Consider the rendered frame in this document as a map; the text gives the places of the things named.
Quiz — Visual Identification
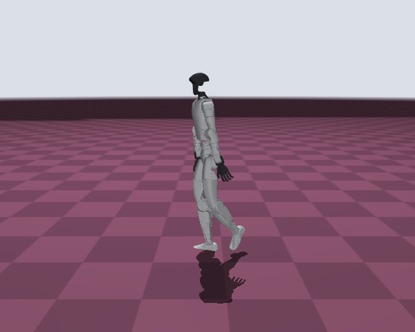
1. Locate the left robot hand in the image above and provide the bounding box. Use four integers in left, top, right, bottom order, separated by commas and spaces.
215, 156, 233, 182

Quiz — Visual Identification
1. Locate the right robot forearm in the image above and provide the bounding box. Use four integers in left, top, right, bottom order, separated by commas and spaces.
193, 135, 202, 158

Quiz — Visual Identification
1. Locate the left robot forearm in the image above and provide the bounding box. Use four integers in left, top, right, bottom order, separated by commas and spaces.
208, 129, 222, 164

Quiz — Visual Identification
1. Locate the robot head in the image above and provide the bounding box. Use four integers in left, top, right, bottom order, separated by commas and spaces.
189, 73, 209, 101

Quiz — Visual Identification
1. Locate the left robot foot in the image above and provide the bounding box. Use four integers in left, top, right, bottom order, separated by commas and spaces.
230, 225, 245, 250

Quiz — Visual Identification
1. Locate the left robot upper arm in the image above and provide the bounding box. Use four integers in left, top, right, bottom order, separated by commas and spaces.
201, 101, 216, 139

